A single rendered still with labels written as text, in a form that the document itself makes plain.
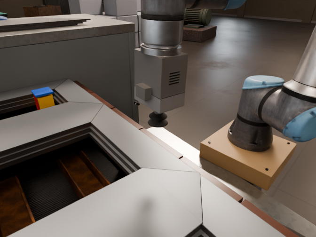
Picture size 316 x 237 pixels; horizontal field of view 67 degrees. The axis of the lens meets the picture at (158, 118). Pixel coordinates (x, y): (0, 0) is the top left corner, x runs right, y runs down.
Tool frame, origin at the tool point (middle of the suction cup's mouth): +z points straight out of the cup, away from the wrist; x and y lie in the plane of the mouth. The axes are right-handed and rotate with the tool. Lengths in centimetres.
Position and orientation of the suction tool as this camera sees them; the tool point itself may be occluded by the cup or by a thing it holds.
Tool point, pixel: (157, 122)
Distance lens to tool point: 51.1
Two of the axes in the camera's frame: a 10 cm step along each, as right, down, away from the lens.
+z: -0.4, 8.8, 4.7
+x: 7.8, -2.7, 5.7
